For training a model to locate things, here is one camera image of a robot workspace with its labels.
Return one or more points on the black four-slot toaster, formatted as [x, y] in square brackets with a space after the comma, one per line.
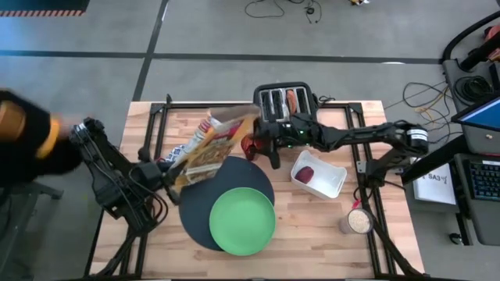
[281, 86]

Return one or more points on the grey metal stand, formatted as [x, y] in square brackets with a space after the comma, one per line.
[23, 195]

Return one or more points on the round black placemat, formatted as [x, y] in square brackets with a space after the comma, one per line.
[242, 171]

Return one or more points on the open laptop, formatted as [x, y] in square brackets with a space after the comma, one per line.
[482, 117]

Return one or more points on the yellow raisin bran cereal box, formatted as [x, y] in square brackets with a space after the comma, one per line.
[215, 148]

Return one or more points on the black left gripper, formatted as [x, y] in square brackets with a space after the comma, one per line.
[152, 175]

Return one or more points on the backlit black keyboard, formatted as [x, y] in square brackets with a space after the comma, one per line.
[486, 179]

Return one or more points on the white rectangular plastic container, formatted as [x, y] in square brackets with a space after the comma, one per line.
[328, 179]

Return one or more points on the brown bagel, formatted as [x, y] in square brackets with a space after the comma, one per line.
[291, 99]

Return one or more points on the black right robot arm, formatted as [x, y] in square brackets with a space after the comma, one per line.
[359, 134]

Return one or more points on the black computer mouse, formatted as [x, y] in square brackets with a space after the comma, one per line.
[455, 238]

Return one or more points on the green plastic plate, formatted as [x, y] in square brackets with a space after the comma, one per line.
[242, 222]

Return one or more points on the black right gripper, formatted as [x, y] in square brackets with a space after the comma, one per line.
[285, 134]

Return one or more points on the glass of oats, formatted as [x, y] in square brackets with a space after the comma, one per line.
[358, 221]

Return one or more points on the black metal table frame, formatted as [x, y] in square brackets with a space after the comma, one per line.
[187, 104]

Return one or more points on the person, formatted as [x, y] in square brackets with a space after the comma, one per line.
[27, 148]

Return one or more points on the dark red plum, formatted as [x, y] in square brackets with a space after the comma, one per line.
[304, 174]

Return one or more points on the red and black tool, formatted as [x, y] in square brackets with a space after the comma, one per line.
[482, 52]

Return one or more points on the white paper note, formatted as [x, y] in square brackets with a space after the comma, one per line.
[433, 191]

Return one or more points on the small red clip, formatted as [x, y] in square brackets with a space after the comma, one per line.
[356, 203]

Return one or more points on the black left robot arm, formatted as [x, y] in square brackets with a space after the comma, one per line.
[109, 175]

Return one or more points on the black curved cart tube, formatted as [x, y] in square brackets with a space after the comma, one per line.
[453, 41]

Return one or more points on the black hazard-striped floor mat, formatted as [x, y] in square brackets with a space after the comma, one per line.
[43, 4]

